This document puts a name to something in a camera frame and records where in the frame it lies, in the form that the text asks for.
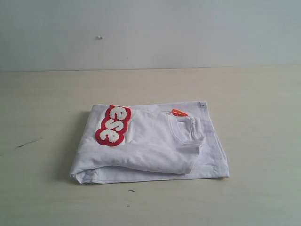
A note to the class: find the white t-shirt red Chinese lettering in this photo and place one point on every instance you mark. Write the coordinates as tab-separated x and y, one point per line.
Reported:
140	143

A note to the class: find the orange size tag on string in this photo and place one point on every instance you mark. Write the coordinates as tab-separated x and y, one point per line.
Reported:
176	113

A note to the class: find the thin dark thread on table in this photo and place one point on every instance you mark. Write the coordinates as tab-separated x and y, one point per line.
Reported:
29	142

